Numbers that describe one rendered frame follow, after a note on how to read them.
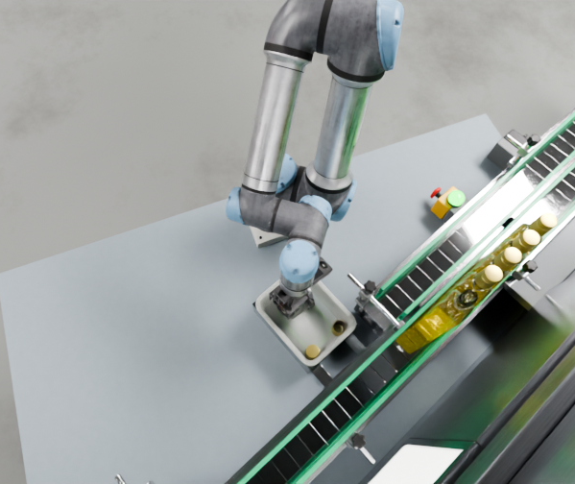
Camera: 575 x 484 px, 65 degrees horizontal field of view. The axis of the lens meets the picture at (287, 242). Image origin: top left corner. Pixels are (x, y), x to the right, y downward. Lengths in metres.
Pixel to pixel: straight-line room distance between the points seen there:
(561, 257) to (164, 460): 1.12
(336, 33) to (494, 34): 2.35
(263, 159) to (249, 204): 0.10
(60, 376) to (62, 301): 0.20
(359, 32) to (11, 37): 2.63
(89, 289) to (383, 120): 1.75
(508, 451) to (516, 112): 2.36
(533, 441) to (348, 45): 0.67
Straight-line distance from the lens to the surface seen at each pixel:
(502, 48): 3.11
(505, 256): 0.96
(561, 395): 0.66
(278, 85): 0.91
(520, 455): 0.63
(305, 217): 0.93
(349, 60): 0.90
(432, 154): 1.54
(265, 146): 0.92
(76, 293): 1.39
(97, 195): 2.41
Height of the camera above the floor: 1.96
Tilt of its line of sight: 67 degrees down
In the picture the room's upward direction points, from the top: 2 degrees clockwise
